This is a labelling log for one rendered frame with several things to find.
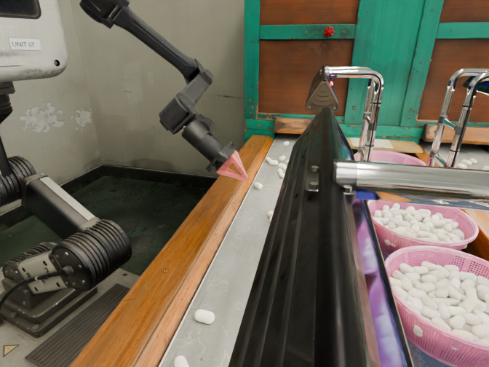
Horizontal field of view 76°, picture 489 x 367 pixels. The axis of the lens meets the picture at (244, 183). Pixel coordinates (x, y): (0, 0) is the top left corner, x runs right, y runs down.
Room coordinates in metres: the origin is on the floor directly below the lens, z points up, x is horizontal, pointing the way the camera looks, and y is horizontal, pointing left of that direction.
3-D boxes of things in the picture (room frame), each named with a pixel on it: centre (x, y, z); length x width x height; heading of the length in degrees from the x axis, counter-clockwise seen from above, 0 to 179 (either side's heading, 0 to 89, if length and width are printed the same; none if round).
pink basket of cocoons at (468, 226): (0.73, -0.47, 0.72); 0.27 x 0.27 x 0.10
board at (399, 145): (1.37, -0.61, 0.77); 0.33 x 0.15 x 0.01; 77
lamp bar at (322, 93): (1.06, -0.25, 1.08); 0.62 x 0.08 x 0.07; 167
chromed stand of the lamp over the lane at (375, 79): (1.03, -0.33, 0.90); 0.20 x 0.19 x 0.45; 167
